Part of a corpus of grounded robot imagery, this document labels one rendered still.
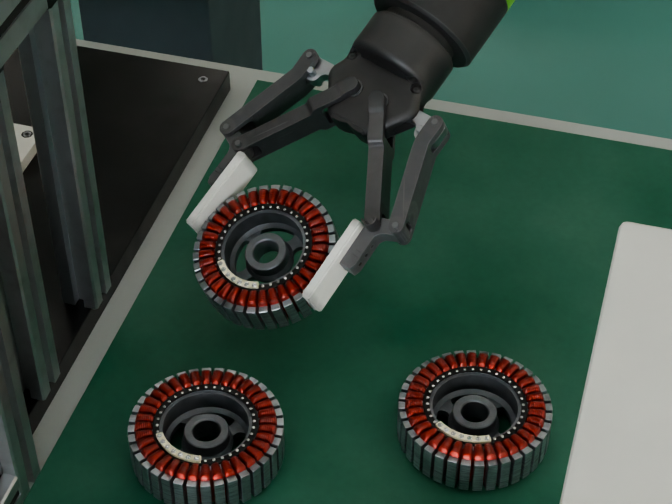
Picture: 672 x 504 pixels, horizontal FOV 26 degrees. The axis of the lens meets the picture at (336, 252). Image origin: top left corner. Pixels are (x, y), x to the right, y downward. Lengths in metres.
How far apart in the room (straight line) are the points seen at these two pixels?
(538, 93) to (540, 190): 1.40
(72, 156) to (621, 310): 0.60
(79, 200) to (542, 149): 0.46
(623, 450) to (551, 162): 0.85
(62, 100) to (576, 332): 0.44
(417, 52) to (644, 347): 0.61
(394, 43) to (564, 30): 1.77
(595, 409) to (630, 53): 2.34
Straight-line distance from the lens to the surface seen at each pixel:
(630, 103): 2.70
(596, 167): 1.34
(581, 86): 2.73
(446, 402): 1.09
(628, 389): 0.52
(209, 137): 1.36
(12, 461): 1.04
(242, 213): 1.13
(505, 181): 1.31
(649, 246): 0.57
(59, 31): 1.01
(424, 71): 1.11
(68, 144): 1.06
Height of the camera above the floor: 1.58
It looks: 42 degrees down
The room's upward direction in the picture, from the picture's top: straight up
